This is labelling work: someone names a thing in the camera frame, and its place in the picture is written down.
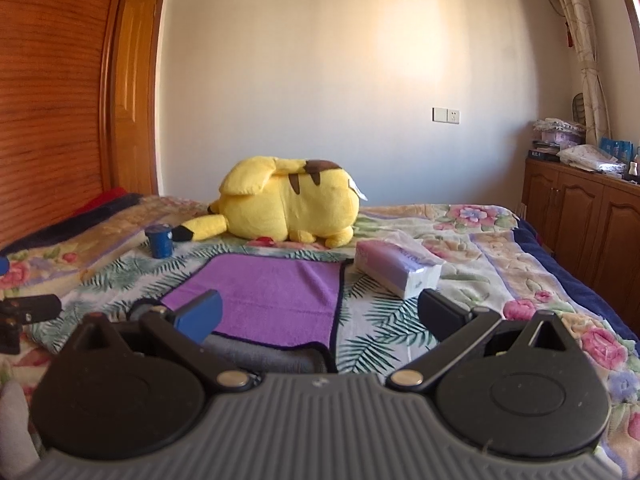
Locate purple and grey towel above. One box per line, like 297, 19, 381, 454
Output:
127, 251, 354, 375

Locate leaf pattern cloth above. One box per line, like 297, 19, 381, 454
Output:
29, 240, 436, 374

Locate floral bed quilt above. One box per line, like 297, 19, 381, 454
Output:
1, 205, 639, 478

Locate pink tissue pack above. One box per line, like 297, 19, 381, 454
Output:
355, 231, 445, 300

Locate blue cylindrical cup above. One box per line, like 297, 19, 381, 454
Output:
144, 223, 174, 259

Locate dark blue blanket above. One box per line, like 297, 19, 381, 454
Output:
1, 193, 142, 257

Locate red cloth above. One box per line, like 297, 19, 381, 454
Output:
72, 186, 127, 217

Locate yellow Pikachu plush toy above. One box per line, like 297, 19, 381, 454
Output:
171, 156, 366, 248

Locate wooden low cabinet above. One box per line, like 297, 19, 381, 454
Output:
521, 158, 639, 325

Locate stack of folded linens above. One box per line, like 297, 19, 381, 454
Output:
528, 117, 586, 162

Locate folded white cloth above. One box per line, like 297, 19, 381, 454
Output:
558, 144, 626, 174

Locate bottles on cabinet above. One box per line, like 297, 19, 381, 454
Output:
624, 148, 640, 184

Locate blue boxes on cabinet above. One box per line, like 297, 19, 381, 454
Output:
599, 138, 636, 164

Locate wooden slatted wardrobe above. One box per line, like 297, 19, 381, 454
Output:
1, 0, 120, 244

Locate wooden door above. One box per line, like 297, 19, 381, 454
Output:
111, 0, 164, 194

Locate patterned beige curtain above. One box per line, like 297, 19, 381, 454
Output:
560, 0, 611, 146

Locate white wall socket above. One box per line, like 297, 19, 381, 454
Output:
432, 107, 460, 125

